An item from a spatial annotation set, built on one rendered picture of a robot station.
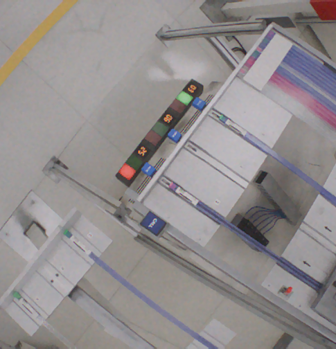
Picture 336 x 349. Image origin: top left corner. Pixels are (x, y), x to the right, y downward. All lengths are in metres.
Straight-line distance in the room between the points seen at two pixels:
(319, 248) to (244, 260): 0.45
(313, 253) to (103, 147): 1.04
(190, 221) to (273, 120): 0.35
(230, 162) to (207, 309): 1.37
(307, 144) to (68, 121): 0.91
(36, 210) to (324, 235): 1.13
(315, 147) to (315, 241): 0.59
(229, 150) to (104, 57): 0.83
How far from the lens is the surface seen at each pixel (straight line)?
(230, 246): 1.51
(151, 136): 1.22
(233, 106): 1.25
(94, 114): 1.86
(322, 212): 1.21
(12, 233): 1.84
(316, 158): 1.73
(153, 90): 1.96
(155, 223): 1.11
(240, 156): 1.20
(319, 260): 1.19
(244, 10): 2.07
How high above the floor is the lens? 1.72
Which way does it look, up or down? 57 degrees down
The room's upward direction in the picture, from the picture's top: 110 degrees clockwise
